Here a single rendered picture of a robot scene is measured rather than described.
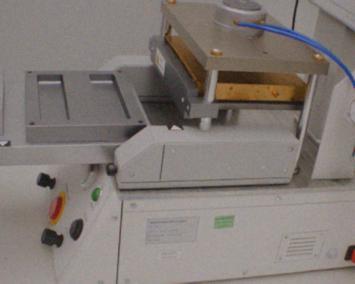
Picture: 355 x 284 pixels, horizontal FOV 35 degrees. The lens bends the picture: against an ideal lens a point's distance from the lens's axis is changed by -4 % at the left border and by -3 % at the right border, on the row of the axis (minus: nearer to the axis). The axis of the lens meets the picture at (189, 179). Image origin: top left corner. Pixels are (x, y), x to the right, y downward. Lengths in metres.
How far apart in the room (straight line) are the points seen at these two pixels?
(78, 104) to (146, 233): 0.21
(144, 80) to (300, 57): 0.31
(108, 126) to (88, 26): 1.60
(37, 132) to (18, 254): 0.24
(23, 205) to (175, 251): 0.33
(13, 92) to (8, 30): 1.37
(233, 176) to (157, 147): 0.12
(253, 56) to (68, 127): 0.26
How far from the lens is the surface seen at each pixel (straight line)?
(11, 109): 0.89
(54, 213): 0.96
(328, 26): 0.97
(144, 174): 0.77
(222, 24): 0.86
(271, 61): 0.78
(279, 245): 0.91
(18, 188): 1.10
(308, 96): 0.83
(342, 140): 0.87
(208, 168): 0.79
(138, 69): 1.00
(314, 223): 0.91
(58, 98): 0.90
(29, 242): 0.97
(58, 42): 2.37
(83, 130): 0.79
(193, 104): 0.77
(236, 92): 0.82
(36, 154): 0.79
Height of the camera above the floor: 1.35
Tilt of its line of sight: 31 degrees down
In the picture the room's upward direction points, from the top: 9 degrees clockwise
